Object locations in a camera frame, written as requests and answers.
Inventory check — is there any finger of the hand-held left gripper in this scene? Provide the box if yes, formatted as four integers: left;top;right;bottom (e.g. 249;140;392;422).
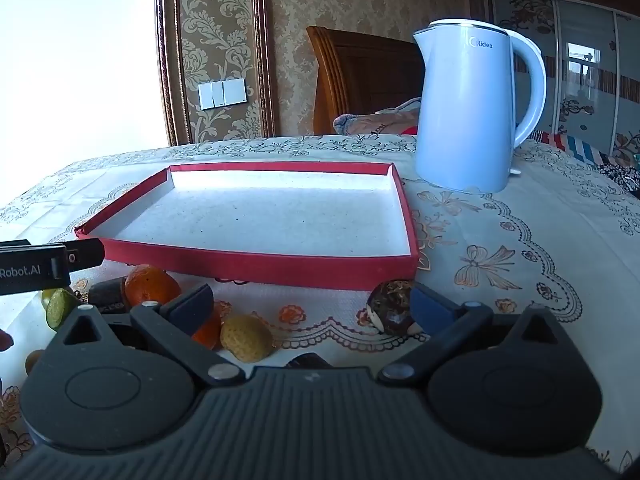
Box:
63;237;106;275

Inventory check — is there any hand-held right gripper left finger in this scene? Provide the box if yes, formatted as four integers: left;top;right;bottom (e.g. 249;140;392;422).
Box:
47;282;246;386

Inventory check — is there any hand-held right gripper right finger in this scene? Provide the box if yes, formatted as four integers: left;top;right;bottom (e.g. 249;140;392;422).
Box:
377;282;585;386

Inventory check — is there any orange mandarin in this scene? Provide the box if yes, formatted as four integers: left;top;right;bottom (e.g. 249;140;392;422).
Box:
191;310;223;351
124;264;182;307

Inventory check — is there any green cucumber piece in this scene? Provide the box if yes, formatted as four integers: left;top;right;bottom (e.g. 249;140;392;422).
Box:
45;288;82;332

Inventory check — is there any red cardboard tray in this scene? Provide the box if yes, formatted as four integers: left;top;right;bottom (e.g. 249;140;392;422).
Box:
75;161;420;292

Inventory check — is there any striped folded cloth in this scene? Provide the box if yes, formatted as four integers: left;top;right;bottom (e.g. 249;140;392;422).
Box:
333;96;608;167

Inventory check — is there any light blue electric kettle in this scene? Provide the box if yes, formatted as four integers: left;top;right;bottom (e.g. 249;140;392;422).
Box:
412;18;547;194

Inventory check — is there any dark floral bedding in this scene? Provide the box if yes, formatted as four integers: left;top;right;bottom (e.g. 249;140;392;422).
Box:
595;152;640;193

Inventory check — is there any brown wooden headboard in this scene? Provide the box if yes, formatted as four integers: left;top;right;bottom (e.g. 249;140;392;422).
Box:
306;26;426;136

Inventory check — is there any floral sliding door wardrobe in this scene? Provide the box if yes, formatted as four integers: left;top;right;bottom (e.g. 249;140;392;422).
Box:
487;0;640;161

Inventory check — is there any white wall light switch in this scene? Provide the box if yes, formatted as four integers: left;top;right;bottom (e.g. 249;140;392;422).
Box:
198;77;248;110

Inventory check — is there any brown decorative wall moulding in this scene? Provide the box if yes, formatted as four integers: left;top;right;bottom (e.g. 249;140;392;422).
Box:
155;0;278;146

